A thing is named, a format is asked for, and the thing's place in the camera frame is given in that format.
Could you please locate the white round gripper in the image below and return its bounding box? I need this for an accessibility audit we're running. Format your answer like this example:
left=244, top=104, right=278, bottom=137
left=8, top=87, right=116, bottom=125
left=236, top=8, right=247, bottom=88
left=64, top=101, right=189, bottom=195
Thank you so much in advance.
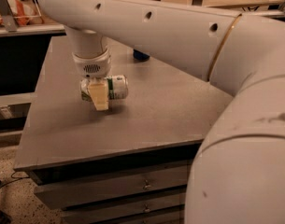
left=73, top=49, right=111, bottom=111

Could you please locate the orange white bag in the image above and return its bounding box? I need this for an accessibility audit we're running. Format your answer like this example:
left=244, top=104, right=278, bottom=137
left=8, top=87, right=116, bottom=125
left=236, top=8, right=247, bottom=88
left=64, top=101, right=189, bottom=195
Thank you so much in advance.
left=0, top=0, right=43, bottom=27

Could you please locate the grey drawer cabinet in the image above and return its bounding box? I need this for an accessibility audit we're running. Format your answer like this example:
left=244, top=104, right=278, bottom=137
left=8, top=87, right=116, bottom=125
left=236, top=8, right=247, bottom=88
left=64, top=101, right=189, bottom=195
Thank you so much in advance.
left=13, top=31, right=235, bottom=224

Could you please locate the top grey drawer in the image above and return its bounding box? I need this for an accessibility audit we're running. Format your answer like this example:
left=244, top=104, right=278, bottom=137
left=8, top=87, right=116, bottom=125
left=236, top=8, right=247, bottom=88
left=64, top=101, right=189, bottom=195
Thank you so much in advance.
left=35, top=161, right=190, bottom=209

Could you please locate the grey drawer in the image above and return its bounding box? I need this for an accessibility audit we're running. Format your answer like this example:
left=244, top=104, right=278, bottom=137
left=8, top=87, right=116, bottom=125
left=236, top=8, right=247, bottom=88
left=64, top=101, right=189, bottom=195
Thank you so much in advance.
left=35, top=161, right=190, bottom=209
left=94, top=206, right=185, bottom=224
left=63, top=186, right=186, bottom=224

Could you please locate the white green 7up can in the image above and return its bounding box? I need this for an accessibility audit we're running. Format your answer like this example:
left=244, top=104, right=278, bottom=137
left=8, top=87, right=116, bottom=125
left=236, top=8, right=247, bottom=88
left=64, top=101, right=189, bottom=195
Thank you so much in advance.
left=80, top=75, right=128, bottom=102

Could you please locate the middle grey drawer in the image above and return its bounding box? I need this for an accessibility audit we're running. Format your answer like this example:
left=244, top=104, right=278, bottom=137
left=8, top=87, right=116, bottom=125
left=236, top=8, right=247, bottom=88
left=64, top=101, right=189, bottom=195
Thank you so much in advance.
left=63, top=186, right=186, bottom=224

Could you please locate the blue pepsi can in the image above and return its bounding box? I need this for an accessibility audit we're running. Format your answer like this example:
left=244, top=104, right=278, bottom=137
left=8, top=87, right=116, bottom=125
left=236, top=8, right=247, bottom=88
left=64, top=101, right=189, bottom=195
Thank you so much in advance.
left=133, top=49, right=150, bottom=62

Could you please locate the left metal bracket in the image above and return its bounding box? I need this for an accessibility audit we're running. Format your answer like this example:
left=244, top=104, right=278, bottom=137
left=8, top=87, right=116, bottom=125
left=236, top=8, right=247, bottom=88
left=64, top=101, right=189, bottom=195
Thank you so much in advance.
left=0, top=0, right=18, bottom=32

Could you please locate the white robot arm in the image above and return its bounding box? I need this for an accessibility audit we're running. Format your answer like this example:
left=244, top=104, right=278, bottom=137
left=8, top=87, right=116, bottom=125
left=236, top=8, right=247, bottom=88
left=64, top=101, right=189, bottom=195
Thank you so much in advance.
left=38, top=0, right=285, bottom=224

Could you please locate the bottom grey drawer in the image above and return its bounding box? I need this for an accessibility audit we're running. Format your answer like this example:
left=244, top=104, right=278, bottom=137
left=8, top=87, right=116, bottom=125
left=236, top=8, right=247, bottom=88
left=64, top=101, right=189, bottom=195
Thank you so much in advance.
left=94, top=206, right=185, bottom=224

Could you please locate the black floor cable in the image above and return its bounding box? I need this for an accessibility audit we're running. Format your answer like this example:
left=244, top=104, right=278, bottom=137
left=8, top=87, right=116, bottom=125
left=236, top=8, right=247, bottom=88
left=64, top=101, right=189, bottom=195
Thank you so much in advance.
left=0, top=171, right=31, bottom=192

